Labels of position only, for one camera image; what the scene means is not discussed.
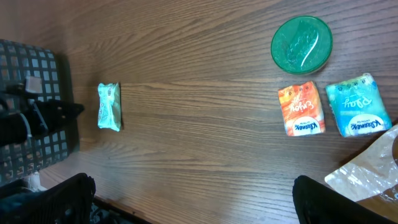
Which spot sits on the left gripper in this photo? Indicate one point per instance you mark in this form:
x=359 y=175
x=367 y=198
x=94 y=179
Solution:
x=35 y=118

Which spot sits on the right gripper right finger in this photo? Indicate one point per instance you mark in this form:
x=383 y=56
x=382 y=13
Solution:
x=317 y=204

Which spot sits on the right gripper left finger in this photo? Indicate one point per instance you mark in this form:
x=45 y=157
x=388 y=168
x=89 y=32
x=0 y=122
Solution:
x=67 y=202

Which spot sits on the beige powder pouch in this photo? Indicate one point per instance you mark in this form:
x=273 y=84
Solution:
x=370 y=173

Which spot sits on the teal snack packet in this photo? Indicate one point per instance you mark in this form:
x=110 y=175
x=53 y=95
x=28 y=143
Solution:
x=109 y=114

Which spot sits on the orange tissue packet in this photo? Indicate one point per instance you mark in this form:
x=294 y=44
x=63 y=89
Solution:
x=302 y=109

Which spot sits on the teal white tissue packet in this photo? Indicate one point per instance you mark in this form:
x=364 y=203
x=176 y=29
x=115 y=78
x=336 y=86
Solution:
x=358 y=107

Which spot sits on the green lid jar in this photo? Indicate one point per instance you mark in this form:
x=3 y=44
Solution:
x=302 y=45

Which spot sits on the grey plastic mesh basket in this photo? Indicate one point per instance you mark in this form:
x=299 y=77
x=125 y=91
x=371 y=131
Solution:
x=31 y=75

